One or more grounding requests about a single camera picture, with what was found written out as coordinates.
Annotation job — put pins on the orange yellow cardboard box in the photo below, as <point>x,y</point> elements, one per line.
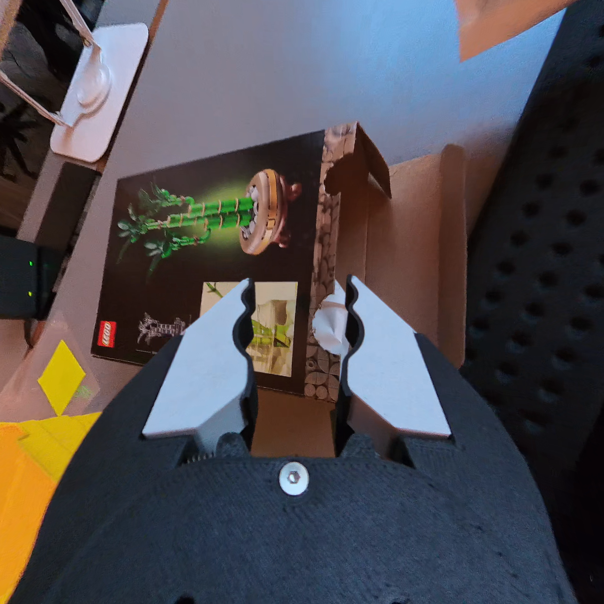
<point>500,23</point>

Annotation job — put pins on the black device with green lights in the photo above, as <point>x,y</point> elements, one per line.
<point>21,278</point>

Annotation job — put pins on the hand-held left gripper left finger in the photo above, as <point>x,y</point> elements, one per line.
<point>203,373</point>

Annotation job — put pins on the white lamp base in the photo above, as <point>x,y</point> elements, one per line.
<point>99,89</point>

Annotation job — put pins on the clear bag with yellow piece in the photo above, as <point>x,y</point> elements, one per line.
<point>61,375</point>

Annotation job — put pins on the black bamboo print toy box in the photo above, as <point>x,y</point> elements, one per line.
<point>188,245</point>

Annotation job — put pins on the white crumpled paper bag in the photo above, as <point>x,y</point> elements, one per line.
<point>330,325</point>

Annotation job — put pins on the yellow plastic box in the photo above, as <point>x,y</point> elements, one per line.
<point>23,481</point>

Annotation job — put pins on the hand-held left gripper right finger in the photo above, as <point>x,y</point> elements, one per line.
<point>394,377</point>

